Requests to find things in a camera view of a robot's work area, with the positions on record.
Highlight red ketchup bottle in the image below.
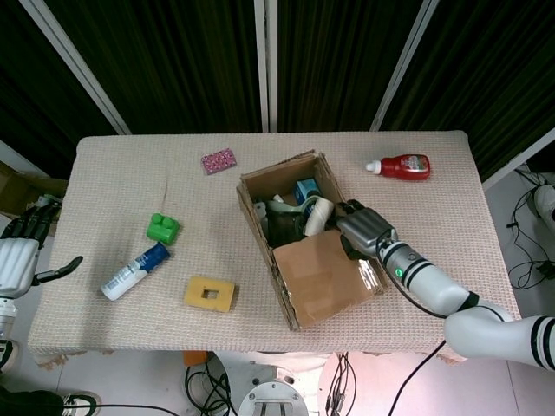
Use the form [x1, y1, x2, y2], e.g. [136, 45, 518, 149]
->
[364, 153, 432, 181]

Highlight black trouser leg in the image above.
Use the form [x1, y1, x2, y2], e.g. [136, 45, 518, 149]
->
[0, 385, 66, 416]

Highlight yellow sponge with hole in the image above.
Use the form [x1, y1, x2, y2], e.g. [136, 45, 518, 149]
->
[183, 276, 237, 313]

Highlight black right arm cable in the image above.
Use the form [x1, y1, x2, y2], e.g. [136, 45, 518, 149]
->
[381, 259, 448, 416]

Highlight white rounded floor object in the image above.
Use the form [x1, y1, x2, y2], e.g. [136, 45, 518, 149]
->
[532, 185, 555, 222]

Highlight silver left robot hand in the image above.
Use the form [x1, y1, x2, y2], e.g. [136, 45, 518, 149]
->
[0, 197, 84, 300]

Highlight white robot torso base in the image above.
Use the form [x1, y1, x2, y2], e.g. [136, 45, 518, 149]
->
[214, 350, 343, 416]

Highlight beige waffle tablecloth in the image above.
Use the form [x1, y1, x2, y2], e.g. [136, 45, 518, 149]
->
[28, 130, 528, 363]

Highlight orange object under table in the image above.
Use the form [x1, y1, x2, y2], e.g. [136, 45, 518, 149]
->
[181, 349, 209, 367]

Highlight white paper roll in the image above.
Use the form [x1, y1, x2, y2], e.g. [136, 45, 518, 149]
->
[304, 197, 336, 237]

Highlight small blue carton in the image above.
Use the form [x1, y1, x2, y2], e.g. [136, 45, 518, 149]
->
[295, 178, 323, 207]

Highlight black hanging cable bunch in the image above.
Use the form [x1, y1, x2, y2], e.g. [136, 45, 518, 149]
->
[324, 353, 359, 416]

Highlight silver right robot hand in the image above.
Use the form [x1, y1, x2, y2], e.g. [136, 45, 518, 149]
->
[333, 198, 399, 261]

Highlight green toy block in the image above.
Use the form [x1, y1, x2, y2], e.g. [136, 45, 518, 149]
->
[146, 212, 181, 246]

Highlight black floor cable bundle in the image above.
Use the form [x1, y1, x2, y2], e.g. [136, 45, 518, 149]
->
[184, 361, 238, 416]

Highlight blue and white tube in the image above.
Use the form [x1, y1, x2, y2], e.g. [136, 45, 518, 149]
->
[100, 241, 171, 302]

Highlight thin black floor cables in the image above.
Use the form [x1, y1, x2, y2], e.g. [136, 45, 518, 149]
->
[505, 171, 555, 289]

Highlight pink patterned small box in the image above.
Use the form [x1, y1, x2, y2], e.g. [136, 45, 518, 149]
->
[200, 147, 238, 176]

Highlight black mesh cup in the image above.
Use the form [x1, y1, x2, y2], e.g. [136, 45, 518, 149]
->
[264, 212, 305, 249]

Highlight grey green tape dispenser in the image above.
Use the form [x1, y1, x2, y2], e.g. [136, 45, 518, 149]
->
[264, 194, 313, 217]

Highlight black and white sneaker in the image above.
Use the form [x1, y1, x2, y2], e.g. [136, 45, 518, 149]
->
[0, 340, 21, 372]
[62, 392, 103, 416]

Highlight dark green folding screen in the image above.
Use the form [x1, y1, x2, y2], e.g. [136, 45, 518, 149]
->
[0, 0, 555, 183]

